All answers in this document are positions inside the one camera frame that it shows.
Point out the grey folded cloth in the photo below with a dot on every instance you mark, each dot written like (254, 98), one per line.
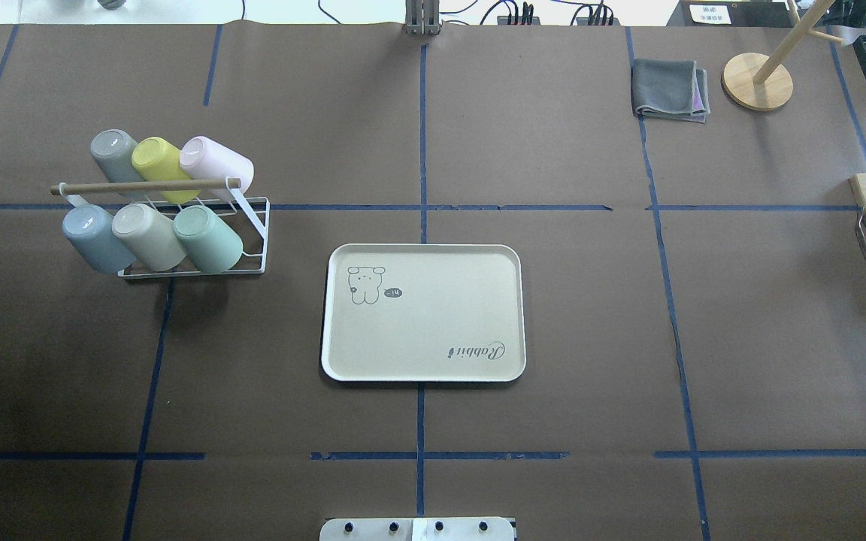
(669, 89)

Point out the blue cup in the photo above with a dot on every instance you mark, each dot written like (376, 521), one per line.
(88, 229)

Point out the aluminium frame post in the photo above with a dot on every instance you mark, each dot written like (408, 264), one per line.
(422, 17)

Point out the grey cup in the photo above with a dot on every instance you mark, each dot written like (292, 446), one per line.
(112, 151)

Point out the wooden mug tree stand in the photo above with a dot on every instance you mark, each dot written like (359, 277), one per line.
(760, 82)

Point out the beige cup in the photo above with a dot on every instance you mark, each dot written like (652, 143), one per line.
(148, 234)

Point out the pink cup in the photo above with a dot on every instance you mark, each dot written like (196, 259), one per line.
(202, 158)

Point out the cream rabbit tray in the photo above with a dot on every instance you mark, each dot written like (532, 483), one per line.
(403, 312)

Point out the white camera pole base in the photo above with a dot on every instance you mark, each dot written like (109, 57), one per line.
(419, 528)

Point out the white wire cup rack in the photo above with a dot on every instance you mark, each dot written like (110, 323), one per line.
(248, 217)

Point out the yellow cup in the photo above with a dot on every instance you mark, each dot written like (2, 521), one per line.
(157, 160)

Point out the black power box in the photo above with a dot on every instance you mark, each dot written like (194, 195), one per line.
(731, 13)

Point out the green cup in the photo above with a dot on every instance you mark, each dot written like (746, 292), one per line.
(211, 244)

